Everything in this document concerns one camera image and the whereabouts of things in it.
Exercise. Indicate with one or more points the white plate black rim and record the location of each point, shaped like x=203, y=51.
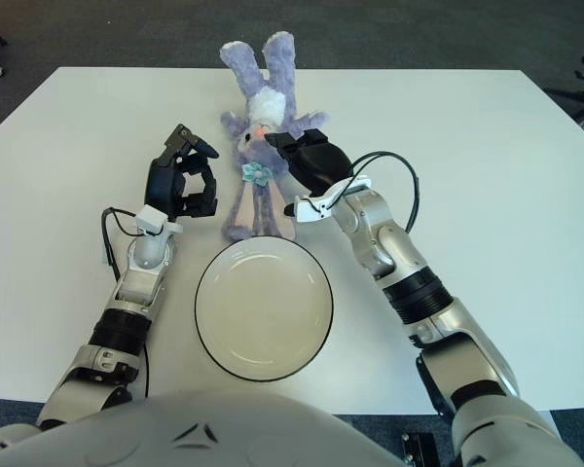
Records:
x=265, y=311

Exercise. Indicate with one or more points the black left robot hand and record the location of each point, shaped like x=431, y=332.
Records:
x=160, y=187

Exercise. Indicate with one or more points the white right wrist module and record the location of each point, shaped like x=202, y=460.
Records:
x=311, y=209

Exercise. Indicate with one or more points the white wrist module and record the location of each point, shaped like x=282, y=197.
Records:
x=151, y=219
x=311, y=209

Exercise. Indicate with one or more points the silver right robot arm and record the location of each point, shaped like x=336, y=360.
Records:
x=389, y=243

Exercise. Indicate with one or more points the grey robot torso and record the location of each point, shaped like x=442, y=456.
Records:
x=199, y=438

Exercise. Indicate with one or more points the purple plush bunny doll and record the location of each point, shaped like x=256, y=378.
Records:
x=263, y=63

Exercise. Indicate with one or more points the white table leg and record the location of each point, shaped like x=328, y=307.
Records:
x=547, y=420

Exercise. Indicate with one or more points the black metal bracket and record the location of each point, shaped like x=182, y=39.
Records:
x=418, y=450

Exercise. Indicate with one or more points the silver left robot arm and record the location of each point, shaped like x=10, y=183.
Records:
x=138, y=287

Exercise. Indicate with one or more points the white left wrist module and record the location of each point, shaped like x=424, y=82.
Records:
x=151, y=219

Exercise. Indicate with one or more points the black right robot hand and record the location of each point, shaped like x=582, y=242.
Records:
x=321, y=163

